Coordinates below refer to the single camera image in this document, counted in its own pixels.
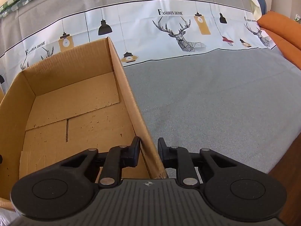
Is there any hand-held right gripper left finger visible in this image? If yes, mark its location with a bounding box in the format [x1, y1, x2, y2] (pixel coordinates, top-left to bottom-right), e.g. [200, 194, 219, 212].
[58, 136, 141, 189]

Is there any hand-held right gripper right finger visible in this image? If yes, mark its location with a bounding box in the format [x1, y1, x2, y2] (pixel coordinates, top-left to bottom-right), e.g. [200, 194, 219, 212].
[157, 137, 238, 189]

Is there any brown cardboard box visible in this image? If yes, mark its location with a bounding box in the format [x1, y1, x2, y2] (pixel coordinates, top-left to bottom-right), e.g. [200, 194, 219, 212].
[0, 37, 169, 213]

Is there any orange cushion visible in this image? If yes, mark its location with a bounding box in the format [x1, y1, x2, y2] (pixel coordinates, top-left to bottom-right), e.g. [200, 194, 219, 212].
[256, 11, 301, 70]

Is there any cream cloth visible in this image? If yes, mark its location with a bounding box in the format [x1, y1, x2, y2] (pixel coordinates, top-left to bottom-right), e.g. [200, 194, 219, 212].
[243, 0, 262, 20]

